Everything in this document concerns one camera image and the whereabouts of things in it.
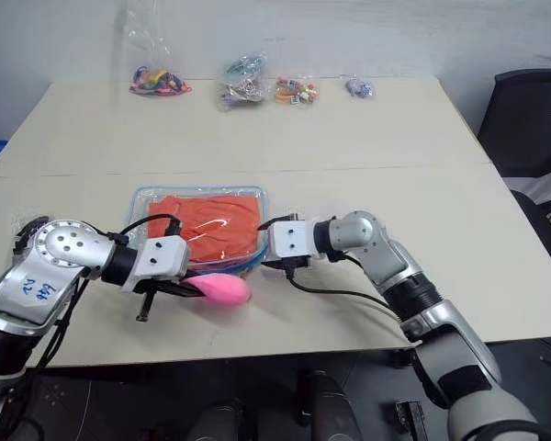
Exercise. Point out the pink soft cloth bundle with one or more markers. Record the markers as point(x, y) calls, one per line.
point(222, 289)

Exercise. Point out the black metal bracket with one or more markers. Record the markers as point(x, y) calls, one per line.
point(408, 420)

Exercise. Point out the dark rounded shape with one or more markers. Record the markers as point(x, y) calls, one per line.
point(330, 409)
point(216, 422)

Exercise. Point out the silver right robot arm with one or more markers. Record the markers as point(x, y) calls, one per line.
point(441, 321)

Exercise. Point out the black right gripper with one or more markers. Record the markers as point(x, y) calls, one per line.
point(296, 264)

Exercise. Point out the bag of orange small toys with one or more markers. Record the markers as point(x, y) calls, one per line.
point(296, 91)

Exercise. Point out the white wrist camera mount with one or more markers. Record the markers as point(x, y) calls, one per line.
point(160, 259)
point(291, 239)

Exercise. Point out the small bag of blue beads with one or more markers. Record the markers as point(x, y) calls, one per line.
point(360, 86)

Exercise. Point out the black mesh office chair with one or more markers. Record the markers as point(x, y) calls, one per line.
point(528, 133)

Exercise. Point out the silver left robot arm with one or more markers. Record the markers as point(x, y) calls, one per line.
point(50, 266)

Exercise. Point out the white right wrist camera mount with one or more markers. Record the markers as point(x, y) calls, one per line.
point(291, 239)

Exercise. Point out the clear plastic zipper pouch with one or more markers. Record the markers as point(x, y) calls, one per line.
point(138, 216)

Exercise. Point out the orange cloth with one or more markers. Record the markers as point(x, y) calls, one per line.
point(225, 216)

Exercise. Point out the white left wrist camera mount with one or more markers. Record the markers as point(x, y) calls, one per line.
point(160, 259)

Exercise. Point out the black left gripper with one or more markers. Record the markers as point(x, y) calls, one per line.
point(149, 286)

